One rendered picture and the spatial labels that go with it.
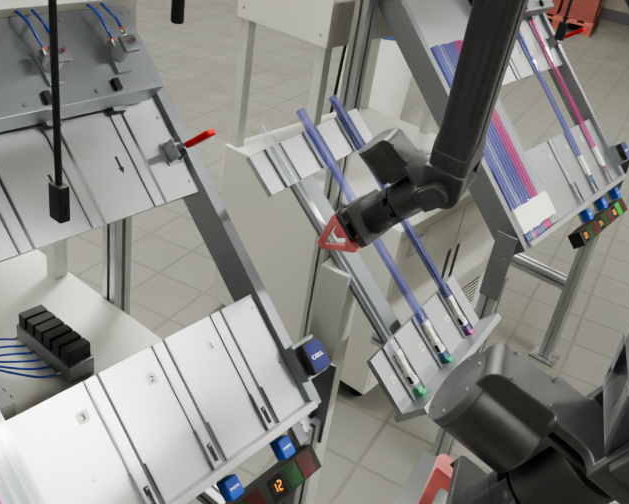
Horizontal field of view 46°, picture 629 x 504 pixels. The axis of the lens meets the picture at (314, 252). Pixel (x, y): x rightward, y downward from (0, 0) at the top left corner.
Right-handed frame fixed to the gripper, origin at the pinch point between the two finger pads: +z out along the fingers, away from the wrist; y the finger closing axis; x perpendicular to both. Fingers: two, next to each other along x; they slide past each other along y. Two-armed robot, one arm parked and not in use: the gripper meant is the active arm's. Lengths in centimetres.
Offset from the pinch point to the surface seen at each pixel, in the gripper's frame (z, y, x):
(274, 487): 12.0, 26.2, 26.7
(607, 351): 37, -154, 94
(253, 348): 10.1, 17.5, 8.2
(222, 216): 8.1, 10.7, -11.6
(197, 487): 9.9, 38.7, 18.1
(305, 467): 11.4, 19.7, 27.9
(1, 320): 59, 23, -17
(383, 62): 120, -271, -52
